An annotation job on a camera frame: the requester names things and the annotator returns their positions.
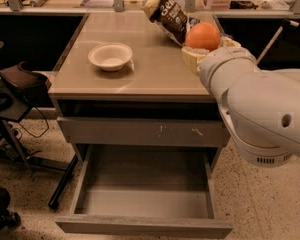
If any white paper bowl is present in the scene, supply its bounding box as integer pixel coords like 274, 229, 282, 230
88, 43, 133, 72

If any closed upper drawer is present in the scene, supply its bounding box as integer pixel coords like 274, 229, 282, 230
58, 117, 230, 147

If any black power cable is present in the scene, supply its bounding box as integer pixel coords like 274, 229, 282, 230
16, 106, 51, 139

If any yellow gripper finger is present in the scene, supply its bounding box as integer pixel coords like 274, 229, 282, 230
219, 37, 241, 47
181, 46, 209, 75

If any blue white snack bag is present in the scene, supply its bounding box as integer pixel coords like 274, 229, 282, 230
186, 17, 201, 30

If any brown snack bag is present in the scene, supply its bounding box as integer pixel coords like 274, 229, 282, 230
142, 0, 188, 46

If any white handled stick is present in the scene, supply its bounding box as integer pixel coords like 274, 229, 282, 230
256, 19, 300, 64

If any grey drawer cabinet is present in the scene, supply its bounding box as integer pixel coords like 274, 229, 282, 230
49, 11, 222, 159

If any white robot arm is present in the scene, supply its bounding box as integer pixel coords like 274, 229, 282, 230
182, 39, 300, 167

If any orange fruit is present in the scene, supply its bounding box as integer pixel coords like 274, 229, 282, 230
185, 22, 220, 51

